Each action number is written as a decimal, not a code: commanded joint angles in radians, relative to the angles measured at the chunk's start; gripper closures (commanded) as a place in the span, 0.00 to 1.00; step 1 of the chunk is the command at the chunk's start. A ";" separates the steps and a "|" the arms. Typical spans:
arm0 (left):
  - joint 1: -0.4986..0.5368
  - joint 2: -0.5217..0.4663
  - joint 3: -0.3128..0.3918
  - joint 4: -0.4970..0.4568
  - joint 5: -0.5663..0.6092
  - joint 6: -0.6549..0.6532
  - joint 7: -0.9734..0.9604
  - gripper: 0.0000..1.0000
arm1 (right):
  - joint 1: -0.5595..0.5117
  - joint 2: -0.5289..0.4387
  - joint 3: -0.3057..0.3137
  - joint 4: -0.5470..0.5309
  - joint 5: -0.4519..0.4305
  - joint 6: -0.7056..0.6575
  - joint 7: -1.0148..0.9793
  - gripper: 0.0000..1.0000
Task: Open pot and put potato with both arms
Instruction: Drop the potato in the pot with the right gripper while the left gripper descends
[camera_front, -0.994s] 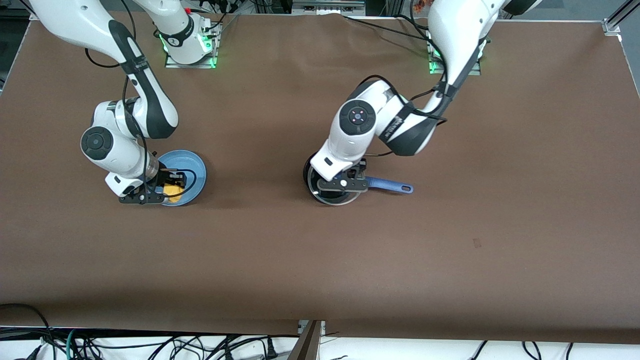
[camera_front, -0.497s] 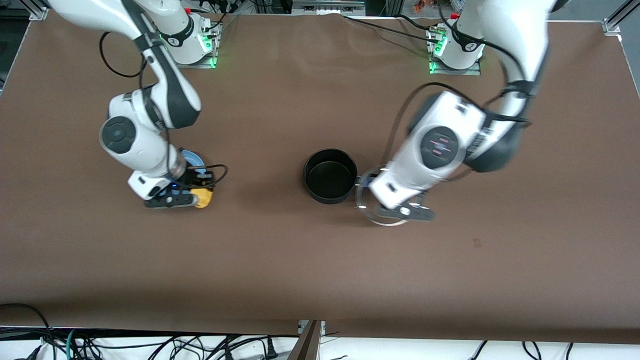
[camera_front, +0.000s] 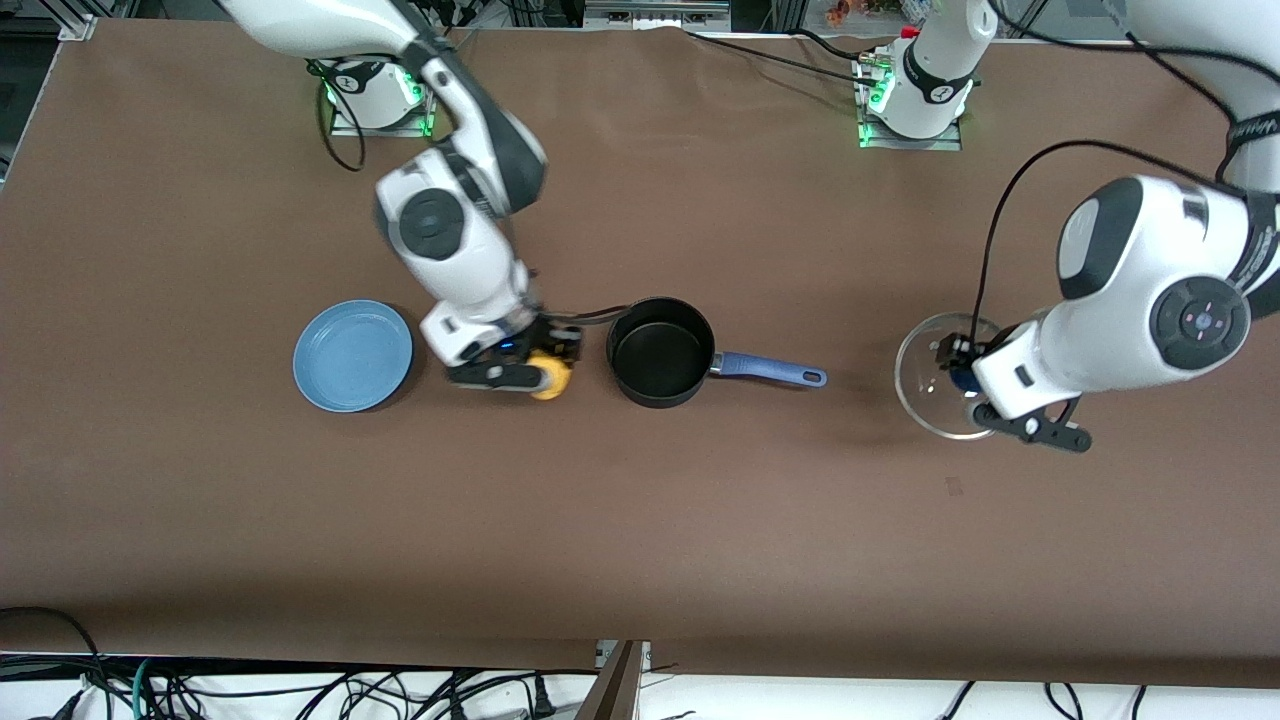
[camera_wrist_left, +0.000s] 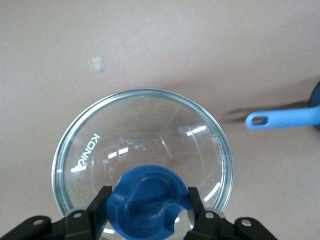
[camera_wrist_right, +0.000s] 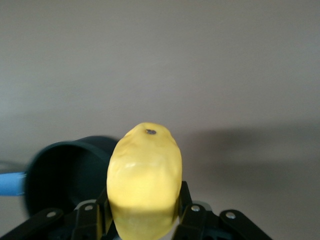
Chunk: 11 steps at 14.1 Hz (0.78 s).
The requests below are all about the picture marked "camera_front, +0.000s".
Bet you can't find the brown table cover sheet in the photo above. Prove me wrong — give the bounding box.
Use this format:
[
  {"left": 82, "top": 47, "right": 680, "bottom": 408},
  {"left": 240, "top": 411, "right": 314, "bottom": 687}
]
[{"left": 0, "top": 18, "right": 1280, "bottom": 689}]

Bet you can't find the black looped cable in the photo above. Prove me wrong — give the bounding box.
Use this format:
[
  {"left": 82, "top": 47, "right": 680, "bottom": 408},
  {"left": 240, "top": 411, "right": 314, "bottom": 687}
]
[{"left": 314, "top": 60, "right": 367, "bottom": 173}]

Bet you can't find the blue round plate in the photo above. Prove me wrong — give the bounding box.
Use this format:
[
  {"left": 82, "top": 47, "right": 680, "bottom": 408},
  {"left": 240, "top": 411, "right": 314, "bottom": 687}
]
[{"left": 293, "top": 299, "right": 414, "bottom": 414}]

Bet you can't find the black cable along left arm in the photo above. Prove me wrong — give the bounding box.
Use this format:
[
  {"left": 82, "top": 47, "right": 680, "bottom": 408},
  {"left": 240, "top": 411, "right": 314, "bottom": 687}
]
[{"left": 970, "top": 140, "right": 1241, "bottom": 346}]

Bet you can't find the yellow potato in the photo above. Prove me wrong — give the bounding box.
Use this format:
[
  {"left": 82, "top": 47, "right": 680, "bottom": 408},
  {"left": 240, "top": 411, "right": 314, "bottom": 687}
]
[{"left": 528, "top": 350, "right": 573, "bottom": 401}]

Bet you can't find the dark pot with blue handle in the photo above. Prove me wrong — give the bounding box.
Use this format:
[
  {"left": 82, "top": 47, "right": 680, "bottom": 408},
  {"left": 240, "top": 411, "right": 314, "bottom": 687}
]
[{"left": 605, "top": 297, "right": 829, "bottom": 409}]

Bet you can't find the long black cable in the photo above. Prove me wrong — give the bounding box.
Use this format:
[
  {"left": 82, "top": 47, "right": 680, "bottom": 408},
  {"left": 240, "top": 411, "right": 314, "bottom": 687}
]
[{"left": 684, "top": 28, "right": 883, "bottom": 89}]

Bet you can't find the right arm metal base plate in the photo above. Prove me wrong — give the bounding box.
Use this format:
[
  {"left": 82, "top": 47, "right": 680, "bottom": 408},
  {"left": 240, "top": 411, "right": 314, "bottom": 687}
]
[{"left": 326, "top": 58, "right": 438, "bottom": 139}]

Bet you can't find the metal rail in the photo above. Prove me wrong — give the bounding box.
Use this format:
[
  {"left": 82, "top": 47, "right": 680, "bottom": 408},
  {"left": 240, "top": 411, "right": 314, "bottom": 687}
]
[{"left": 584, "top": 0, "right": 732, "bottom": 31}]

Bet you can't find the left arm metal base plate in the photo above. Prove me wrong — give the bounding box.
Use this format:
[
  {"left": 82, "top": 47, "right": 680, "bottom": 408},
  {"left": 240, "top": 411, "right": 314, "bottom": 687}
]
[{"left": 853, "top": 48, "right": 964, "bottom": 152}]

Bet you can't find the glass lid with blue knob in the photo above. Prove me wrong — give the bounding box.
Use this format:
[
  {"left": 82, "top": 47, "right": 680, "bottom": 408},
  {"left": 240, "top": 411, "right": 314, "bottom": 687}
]
[{"left": 895, "top": 312, "right": 1006, "bottom": 441}]

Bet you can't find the wooden beam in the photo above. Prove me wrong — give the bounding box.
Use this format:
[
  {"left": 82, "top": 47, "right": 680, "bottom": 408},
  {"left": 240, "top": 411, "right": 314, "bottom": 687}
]
[{"left": 575, "top": 640, "right": 646, "bottom": 720}]

